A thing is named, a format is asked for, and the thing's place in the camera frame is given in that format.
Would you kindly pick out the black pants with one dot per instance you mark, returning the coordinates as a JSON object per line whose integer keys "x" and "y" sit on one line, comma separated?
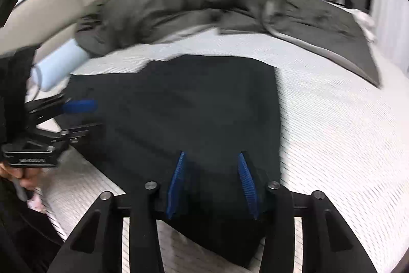
{"x": 207, "y": 129}

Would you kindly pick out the light blue pillow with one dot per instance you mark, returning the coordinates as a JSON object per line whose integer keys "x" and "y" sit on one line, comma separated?
{"x": 55, "y": 67}

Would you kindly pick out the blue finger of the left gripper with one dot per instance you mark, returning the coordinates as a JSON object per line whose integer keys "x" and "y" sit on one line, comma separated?
{"x": 79, "y": 106}

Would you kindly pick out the person's left hand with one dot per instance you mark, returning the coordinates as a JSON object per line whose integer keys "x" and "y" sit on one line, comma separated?
{"x": 29, "y": 178}

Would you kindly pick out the beige upholstered headboard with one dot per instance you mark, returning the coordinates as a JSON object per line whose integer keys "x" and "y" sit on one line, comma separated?
{"x": 48, "y": 23}

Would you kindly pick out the dark grey duvet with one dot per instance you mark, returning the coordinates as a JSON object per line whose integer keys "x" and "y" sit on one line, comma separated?
{"x": 315, "y": 25}

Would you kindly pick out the white curtain right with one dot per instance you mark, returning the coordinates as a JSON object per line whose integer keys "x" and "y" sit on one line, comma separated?
{"x": 391, "y": 26}

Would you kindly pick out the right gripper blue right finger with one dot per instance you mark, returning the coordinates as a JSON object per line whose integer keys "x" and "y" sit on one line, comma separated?
{"x": 304, "y": 233}

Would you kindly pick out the white patterned mattress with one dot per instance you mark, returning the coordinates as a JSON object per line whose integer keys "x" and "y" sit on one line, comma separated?
{"x": 341, "y": 135}

